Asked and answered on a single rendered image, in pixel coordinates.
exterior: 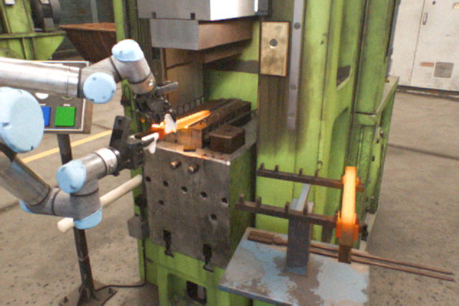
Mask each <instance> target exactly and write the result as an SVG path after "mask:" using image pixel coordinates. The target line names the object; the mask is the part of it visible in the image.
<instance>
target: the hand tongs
mask: <svg viewBox="0 0 459 306"><path fill-rule="evenodd" d="M247 240H251V241H255V242H262V243H266V244H272V243H273V242H274V244H275V245H278V246H280V245H282V244H283V245H285V246H287V243H288V240H286V239H283V238H282V237H280V236H276V237H275V235H274V234H267V233H263V232H259V231H253V230H250V233H249V234H248V236H247ZM311 247H315V248H319V249H326V250H330V251H334V252H339V248H335V247H327V246H324V245H320V244H312V243H311ZM310 252H312V253H316V254H322V255H326V256H330V257H337V258H339V254H335V253H331V252H325V251H321V250H317V249H310ZM351 254H353V255H356V256H360V257H367V258H372V259H375V260H379V261H383V262H390V263H394V264H401V265H405V266H409V267H416V268H420V269H424V270H428V271H432V272H439V273H443V274H452V272H451V271H450V270H446V269H439V268H435V267H429V266H427V265H423V264H415V263H411V262H404V261H400V260H396V259H389V258H385V257H377V256H376V255H373V254H366V253H361V252H355V251H351ZM351 260H352V261H355V262H362V263H363V264H369V265H373V266H377V267H384V268H388V269H395V270H399V271H403V272H410V273H414V274H417V275H421V276H425V277H432V278H436V279H443V280H447V281H451V282H454V281H455V278H454V277H447V276H443V275H439V274H432V273H428V272H421V271H420V270H416V269H409V268H405V267H398V266H394V265H390V264H384V263H379V262H372V261H369V260H368V259H361V258H357V257H351Z"/></svg>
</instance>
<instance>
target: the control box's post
mask: <svg viewBox="0 0 459 306"><path fill-rule="evenodd" d="M57 140H58V145H59V150H60V155H61V159H62V165H64V164H66V163H69V162H70V161H71V160H72V149H71V144H70V136H69V134H57ZM73 231H74V235H75V243H76V248H77V255H78V257H80V258H82V259H83V258H84V257H86V256H87V255H88V254H87V246H86V241H85V232H84V229H78V228H77V227H75V226H74V227H73ZM79 264H80V274H81V276H80V278H81V282H82V286H83V285H84V286H85V290H86V295H87V298H88V299H89V298H90V296H89V292H88V289H89V285H93V283H92V278H91V274H90V264H89V259H88V257H87V258H86V259H84V260H83V261H80V260H79Z"/></svg>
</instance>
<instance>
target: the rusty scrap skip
mask: <svg viewBox="0 0 459 306"><path fill-rule="evenodd" d="M58 27H59V28H60V29H61V30H62V31H63V32H67V33H66V35H67V37H68V38H69V40H70V41H71V42H72V43H73V45H74V46H75V48H76V49H77V51H78V52H79V53H80V55H81V56H82V58H83V59H84V60H85V62H89V63H90V64H91V65H94V64H96V63H98V62H101V61H103V60H104V59H107V58H110V57H112V56H113V50H112V48H113V47H114V46H115V45H118V43H117V42H116V33H115V23H97V24H78V25H68V26H58Z"/></svg>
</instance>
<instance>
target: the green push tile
mask: <svg viewBox="0 0 459 306"><path fill-rule="evenodd" d="M75 113H76V107H57V111H56V118H55V126H70V127H74V126H75Z"/></svg>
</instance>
